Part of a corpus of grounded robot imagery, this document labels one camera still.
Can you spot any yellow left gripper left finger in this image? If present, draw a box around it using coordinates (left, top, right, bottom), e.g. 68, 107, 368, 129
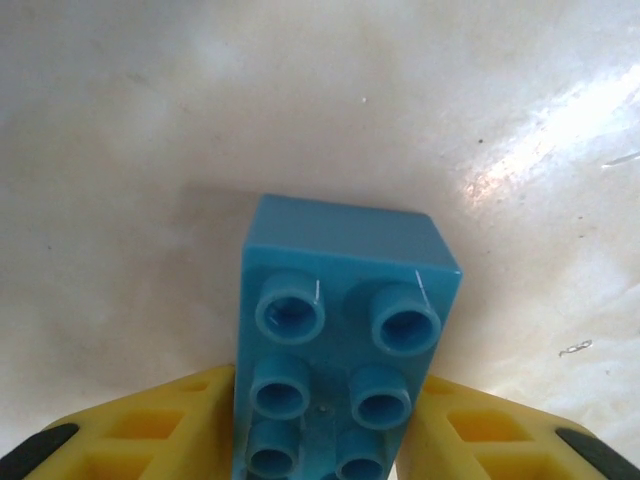
0, 363, 237, 480

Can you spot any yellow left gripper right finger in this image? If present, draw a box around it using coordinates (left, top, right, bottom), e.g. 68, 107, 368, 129
398, 373, 640, 480

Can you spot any blue lego brick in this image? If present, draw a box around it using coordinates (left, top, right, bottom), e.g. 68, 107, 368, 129
230, 193, 465, 480

